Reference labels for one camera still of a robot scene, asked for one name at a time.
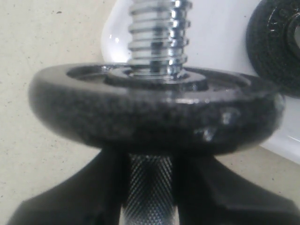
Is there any black weight plate end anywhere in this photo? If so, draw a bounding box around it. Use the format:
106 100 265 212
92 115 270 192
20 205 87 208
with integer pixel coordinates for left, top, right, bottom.
29 63 285 156

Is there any white rectangular tray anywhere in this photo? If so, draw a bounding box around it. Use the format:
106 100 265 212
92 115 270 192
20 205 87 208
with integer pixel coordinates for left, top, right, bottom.
101 0 300 163

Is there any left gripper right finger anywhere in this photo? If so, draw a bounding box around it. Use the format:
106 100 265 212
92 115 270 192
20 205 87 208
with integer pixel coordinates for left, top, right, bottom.
173 150 300 225

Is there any black weight plate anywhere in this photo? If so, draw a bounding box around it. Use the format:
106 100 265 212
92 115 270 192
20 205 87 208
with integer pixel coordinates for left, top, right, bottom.
246 0 300 95

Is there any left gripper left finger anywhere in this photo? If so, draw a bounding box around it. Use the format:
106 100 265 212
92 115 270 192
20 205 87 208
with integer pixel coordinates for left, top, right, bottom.
8 150 129 225

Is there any chrome threaded dumbbell bar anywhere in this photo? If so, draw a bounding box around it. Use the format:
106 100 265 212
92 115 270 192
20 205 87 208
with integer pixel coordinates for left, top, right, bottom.
122 0 191 225

